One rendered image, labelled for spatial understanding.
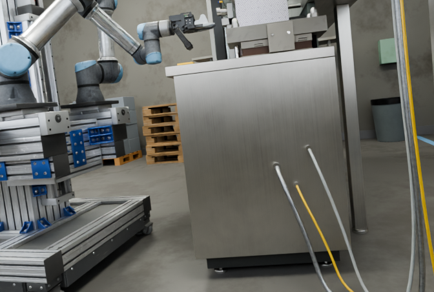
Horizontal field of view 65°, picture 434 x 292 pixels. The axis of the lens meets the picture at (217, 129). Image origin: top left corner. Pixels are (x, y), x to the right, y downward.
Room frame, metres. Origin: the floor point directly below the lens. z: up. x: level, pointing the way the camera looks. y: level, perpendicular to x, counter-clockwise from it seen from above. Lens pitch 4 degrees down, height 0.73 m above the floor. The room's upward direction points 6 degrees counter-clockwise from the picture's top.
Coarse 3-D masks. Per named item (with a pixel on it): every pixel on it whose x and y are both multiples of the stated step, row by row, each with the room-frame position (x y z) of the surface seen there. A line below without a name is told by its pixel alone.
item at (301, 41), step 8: (256, 40) 1.41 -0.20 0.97; (264, 40) 1.41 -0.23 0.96; (296, 40) 1.39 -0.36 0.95; (304, 40) 1.39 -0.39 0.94; (248, 48) 1.42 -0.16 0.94; (256, 48) 1.41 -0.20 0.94; (264, 48) 1.41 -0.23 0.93; (296, 48) 1.40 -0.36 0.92; (304, 48) 1.39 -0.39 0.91; (248, 56) 1.42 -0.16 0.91
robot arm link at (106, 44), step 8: (96, 0) 1.93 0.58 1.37; (104, 0) 1.96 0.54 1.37; (112, 0) 2.00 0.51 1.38; (104, 8) 1.96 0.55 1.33; (112, 8) 2.00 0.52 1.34; (104, 40) 1.98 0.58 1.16; (112, 40) 2.01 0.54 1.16; (104, 48) 1.98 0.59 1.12; (112, 48) 2.01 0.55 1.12; (104, 56) 1.99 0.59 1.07; (112, 56) 2.01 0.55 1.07; (104, 64) 1.97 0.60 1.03; (112, 64) 1.99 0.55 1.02; (104, 72) 1.95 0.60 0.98; (112, 72) 1.99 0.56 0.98; (120, 72) 2.03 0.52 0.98; (104, 80) 1.97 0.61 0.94; (112, 80) 2.01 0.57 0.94
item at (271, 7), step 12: (240, 0) 1.60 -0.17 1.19; (252, 0) 1.60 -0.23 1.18; (264, 0) 1.59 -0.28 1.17; (276, 0) 1.59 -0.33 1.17; (240, 12) 1.60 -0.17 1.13; (252, 12) 1.60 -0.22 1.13; (264, 12) 1.59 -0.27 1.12; (276, 12) 1.59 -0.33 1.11; (288, 12) 1.58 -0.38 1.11; (240, 24) 1.60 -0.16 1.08; (252, 24) 1.60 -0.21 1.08
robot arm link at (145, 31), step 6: (144, 24) 1.63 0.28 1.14; (150, 24) 1.63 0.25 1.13; (156, 24) 1.62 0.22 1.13; (138, 30) 1.63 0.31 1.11; (144, 30) 1.62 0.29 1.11; (150, 30) 1.62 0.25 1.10; (156, 30) 1.62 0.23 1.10; (138, 36) 1.64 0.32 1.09; (144, 36) 1.63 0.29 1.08; (150, 36) 1.62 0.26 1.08; (156, 36) 1.64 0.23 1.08
